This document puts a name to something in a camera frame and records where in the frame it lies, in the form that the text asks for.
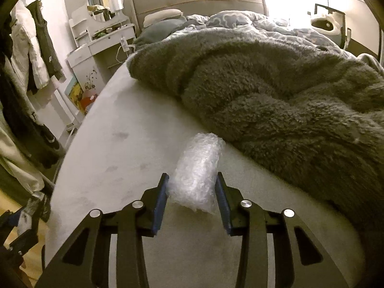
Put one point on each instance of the blue patterned duvet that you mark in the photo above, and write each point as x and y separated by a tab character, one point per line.
264	27

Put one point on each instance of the grey pillow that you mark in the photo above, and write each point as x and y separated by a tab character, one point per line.
158	31

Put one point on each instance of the dark green hanging vest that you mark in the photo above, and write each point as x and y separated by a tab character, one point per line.
47	49

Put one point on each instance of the small bubble wrap roll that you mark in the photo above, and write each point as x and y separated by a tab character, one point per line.
192	183

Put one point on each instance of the dark grey fluffy blanket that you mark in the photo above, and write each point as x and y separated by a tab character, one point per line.
310	116

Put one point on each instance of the white charger with cable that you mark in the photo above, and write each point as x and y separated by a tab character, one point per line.
127	48

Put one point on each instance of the black hanging garment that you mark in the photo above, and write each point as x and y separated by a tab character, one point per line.
36	140

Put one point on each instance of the grey bed with mattress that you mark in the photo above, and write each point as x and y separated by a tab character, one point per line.
132	136

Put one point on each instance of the round vanity mirror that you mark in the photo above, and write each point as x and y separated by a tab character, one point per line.
104	10

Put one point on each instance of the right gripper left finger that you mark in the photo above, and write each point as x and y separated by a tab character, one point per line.
160	203

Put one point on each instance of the white puffer jacket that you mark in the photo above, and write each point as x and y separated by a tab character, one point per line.
26	56

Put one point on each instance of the beige pillow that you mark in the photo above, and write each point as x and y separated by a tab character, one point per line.
161	15

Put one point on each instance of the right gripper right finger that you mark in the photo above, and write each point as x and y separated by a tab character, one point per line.
226	200

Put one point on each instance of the white dressing table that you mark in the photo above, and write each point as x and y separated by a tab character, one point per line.
99	52

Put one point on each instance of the beige hanging coat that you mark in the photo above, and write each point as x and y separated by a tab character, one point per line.
19	177

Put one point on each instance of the yellow picture book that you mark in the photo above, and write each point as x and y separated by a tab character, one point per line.
74	92

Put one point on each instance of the white plush cat bed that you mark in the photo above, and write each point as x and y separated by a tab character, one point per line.
326	25

